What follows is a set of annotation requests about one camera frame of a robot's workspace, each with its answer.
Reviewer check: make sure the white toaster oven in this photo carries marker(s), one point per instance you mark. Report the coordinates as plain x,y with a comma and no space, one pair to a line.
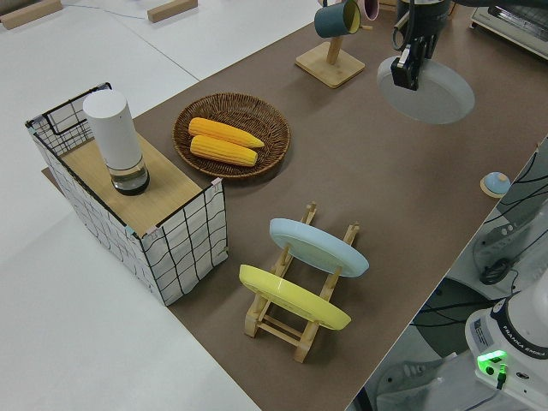
514,25

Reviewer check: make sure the long wooden block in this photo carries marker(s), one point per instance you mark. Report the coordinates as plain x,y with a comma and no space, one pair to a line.
30,13
171,10

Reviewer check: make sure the brown wicker basket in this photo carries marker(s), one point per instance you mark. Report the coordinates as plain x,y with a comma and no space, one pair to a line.
274,141

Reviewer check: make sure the light blue plate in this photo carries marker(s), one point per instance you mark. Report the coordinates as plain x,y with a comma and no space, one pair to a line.
317,248

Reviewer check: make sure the wooden mug tree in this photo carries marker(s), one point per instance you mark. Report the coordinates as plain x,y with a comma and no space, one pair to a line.
329,70

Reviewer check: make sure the yellow plate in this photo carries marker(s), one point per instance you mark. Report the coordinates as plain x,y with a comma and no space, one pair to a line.
295,299

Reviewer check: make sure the pink mug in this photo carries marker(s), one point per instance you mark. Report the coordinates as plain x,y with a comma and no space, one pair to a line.
370,8

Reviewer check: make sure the large brown table mat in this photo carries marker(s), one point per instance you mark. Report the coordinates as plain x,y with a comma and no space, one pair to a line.
385,171

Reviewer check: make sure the gray plate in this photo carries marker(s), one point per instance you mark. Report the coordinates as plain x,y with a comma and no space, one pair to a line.
441,98

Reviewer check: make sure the dark teal mug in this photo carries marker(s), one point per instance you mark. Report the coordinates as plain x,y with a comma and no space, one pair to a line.
331,21

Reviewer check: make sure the wooden cabinet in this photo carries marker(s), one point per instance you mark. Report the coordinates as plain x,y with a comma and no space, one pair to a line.
387,6

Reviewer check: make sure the yellow corn cob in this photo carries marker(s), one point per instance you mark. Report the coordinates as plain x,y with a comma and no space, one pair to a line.
222,152
224,132

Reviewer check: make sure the wooden plate rack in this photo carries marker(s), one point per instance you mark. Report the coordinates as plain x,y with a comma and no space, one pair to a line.
301,349

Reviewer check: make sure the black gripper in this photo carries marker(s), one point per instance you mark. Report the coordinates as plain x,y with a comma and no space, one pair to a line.
424,17

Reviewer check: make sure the blue call bell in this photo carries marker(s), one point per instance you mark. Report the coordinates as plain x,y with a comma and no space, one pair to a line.
496,183

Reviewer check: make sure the white cylindrical bottle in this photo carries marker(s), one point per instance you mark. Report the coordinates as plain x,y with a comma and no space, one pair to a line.
113,132

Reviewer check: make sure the light wooden board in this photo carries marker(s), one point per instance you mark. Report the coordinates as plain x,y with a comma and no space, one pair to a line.
167,184

